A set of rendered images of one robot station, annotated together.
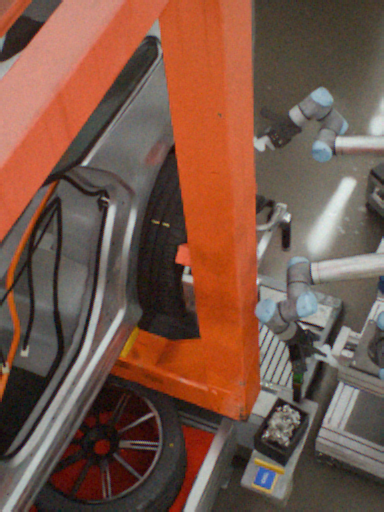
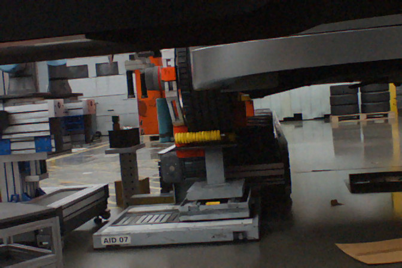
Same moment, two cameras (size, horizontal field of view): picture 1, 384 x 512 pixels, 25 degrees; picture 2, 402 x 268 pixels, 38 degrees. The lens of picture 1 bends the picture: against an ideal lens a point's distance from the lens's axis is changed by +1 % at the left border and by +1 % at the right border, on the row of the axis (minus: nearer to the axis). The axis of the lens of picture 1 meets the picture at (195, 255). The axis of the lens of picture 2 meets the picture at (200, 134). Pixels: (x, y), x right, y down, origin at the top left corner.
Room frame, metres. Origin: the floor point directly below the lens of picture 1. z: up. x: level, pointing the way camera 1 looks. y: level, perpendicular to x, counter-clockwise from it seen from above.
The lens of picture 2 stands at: (5.21, -1.26, 0.69)
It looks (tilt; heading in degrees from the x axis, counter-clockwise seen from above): 3 degrees down; 157
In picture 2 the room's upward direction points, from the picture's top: 5 degrees counter-clockwise
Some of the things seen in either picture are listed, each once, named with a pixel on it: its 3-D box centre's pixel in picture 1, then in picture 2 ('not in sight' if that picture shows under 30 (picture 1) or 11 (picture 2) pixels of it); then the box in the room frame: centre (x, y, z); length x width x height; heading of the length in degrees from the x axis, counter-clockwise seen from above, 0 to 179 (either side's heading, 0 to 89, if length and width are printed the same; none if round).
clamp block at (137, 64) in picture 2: (279, 219); (133, 64); (2.18, -0.36, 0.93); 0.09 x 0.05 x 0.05; 61
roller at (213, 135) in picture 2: not in sight; (197, 136); (2.29, -0.07, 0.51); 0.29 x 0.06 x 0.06; 61
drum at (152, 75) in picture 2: not in sight; (165, 78); (2.10, -0.16, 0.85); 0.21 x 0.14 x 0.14; 61
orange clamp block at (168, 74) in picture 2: not in sight; (169, 74); (2.41, -0.25, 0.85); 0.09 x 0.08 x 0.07; 151
